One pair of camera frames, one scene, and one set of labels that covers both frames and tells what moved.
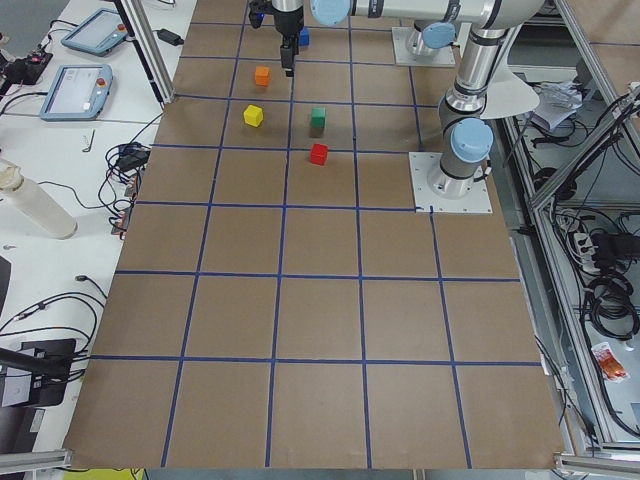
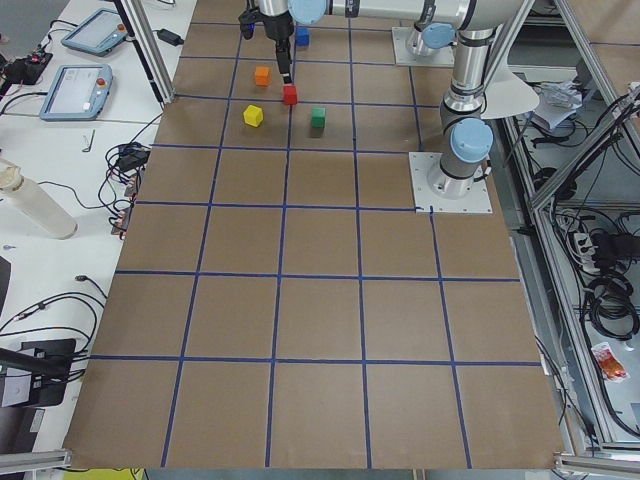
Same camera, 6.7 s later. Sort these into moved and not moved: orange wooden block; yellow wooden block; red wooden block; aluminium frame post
Moved: red wooden block
Not moved: aluminium frame post; yellow wooden block; orange wooden block
